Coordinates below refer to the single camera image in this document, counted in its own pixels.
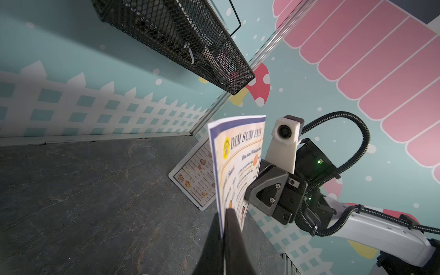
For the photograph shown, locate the black mesh wall basket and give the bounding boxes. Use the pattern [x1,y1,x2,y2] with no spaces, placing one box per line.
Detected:
[92,1,255,95]

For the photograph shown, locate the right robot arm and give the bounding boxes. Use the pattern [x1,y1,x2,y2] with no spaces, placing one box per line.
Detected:
[245,111,440,275]

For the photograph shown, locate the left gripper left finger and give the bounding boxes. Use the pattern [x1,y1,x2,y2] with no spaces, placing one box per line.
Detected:
[193,213,224,275]

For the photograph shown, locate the dim sum menu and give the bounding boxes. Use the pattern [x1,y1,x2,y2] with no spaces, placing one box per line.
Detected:
[173,140,217,207]
[207,115,266,233]

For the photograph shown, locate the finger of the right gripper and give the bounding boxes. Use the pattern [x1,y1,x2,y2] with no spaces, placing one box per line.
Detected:
[245,164,289,216]

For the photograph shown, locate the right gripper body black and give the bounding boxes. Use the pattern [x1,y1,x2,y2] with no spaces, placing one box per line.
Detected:
[261,160,307,225]

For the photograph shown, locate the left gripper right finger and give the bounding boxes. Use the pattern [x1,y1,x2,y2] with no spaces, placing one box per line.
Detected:
[223,209,256,275]

